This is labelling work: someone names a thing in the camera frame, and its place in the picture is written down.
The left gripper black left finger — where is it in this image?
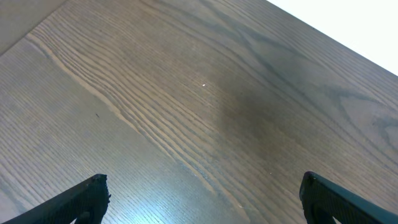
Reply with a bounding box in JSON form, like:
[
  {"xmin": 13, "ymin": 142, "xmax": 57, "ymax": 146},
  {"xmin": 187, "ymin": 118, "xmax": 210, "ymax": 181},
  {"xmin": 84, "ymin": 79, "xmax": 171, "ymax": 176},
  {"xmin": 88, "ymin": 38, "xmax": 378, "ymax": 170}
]
[{"xmin": 4, "ymin": 174, "xmax": 110, "ymax": 224}]

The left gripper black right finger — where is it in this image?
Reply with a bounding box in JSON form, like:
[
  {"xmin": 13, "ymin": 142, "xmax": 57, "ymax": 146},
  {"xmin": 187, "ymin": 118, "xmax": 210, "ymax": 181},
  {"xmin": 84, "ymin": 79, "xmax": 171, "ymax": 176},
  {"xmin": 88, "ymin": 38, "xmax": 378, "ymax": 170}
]
[{"xmin": 299, "ymin": 171, "xmax": 397, "ymax": 224}]

